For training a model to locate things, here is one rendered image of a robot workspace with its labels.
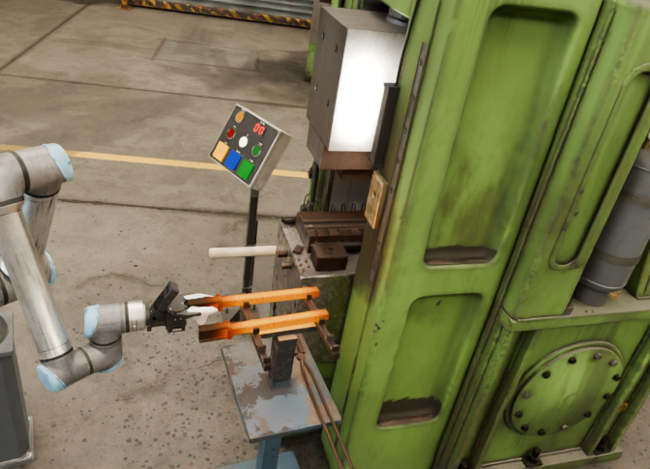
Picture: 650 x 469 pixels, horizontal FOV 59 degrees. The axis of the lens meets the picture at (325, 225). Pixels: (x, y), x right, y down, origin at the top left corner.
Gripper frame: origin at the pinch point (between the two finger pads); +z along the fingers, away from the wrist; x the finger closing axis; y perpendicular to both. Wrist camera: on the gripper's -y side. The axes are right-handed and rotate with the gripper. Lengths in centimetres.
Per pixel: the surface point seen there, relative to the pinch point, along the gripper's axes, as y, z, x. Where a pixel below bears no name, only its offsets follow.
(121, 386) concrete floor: 97, -27, -62
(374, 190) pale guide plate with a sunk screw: -33, 53, -8
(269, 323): -0.7, 14.6, 13.4
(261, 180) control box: -1, 35, -76
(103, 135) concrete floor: 97, -26, -347
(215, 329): -1.8, -1.8, 14.1
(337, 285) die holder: 11, 49, -14
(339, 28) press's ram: -77, 42, -32
